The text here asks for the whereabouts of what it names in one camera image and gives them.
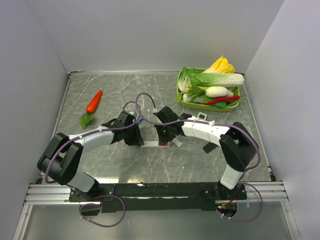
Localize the white remote battery cover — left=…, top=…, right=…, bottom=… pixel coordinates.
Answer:
left=172, top=138, right=182, bottom=147

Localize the white remote control body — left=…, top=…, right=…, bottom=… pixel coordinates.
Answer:
left=140, top=141, right=170, bottom=148

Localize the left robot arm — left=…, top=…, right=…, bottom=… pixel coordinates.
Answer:
left=37, top=111, right=144, bottom=201

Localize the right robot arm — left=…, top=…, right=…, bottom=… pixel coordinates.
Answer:
left=153, top=106, right=260, bottom=199

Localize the small white remote control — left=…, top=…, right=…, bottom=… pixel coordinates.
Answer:
left=197, top=112, right=208, bottom=121

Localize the green toy bok choy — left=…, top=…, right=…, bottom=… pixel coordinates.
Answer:
left=176, top=87, right=205, bottom=103

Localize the orange toy carrot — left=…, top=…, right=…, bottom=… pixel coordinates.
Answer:
left=79, top=90, right=103, bottom=129

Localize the toy napa cabbage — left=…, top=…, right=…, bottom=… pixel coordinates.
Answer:
left=177, top=67, right=245, bottom=93

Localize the green toy pepper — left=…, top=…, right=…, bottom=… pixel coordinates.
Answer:
left=214, top=101, right=227, bottom=109

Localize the white toy radish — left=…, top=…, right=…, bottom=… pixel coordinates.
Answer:
left=205, top=86, right=234, bottom=98

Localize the red toy chili pepper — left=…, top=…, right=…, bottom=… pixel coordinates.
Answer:
left=204, top=95, right=240, bottom=106

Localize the green plastic basket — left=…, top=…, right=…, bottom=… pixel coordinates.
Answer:
left=178, top=82, right=247, bottom=112

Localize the yellow toy cabbage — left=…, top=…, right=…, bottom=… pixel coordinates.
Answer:
left=203, top=55, right=236, bottom=74

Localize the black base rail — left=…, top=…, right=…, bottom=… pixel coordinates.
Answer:
left=69, top=182, right=247, bottom=213

